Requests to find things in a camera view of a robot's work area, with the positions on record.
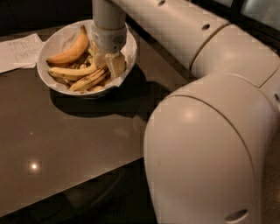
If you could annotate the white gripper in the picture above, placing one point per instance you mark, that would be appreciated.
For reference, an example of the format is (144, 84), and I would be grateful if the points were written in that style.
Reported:
(109, 39)

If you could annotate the spotted yellow banana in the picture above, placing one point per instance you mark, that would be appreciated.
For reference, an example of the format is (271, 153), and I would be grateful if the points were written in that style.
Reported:
(90, 80)

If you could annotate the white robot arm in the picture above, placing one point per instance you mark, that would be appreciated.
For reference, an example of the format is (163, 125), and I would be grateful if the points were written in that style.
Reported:
(205, 143)

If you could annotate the small banana at bottom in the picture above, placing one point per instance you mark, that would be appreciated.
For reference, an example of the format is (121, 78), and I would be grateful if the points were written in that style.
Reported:
(95, 88)

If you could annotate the large orange-yellow banana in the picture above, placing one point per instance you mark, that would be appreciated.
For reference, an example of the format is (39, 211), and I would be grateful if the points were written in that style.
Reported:
(70, 55)

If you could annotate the long yellow banana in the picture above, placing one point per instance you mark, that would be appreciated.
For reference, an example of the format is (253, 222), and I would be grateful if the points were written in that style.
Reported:
(62, 72)

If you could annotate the white bowl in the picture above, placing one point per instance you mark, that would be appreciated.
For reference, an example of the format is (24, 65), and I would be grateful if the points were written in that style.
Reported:
(61, 40)

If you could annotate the printed paper sheet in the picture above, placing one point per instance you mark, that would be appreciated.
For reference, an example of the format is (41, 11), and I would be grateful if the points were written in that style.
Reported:
(20, 52)

